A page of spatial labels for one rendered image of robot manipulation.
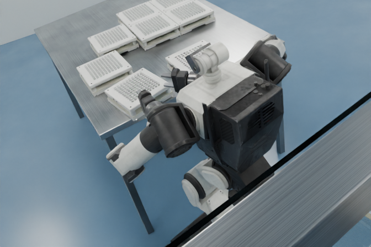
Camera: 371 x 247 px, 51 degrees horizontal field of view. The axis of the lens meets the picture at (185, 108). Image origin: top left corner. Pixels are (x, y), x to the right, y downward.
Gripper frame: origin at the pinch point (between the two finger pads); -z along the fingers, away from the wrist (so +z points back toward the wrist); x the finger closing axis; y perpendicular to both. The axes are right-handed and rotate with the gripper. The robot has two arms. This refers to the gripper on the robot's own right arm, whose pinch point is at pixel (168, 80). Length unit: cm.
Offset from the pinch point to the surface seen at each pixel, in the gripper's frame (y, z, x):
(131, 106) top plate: -13.2, -15.3, 5.8
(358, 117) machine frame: -100, 76, -73
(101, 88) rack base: 4.2, -42.7, 10.3
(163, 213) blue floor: -8, -25, 100
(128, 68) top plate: 16.8, -31.3, 5.8
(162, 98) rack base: -1.0, -5.8, 10.8
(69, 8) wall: 251, -253, 82
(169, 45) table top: 51, -22, 13
